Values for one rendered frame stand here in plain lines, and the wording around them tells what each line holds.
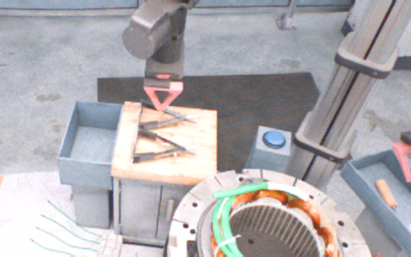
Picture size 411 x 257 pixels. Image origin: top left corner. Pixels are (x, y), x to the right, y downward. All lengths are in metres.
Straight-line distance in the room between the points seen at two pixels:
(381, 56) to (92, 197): 0.66
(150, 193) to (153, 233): 0.16
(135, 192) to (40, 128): 1.55
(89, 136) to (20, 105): 1.57
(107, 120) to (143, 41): 0.35
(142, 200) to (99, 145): 0.16
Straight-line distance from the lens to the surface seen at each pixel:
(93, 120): 1.02
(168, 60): 0.79
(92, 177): 0.90
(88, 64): 2.79
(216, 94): 2.62
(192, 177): 0.85
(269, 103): 2.65
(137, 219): 1.00
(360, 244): 0.82
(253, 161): 1.00
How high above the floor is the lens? 1.73
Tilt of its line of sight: 48 degrees down
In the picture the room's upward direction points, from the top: 3 degrees clockwise
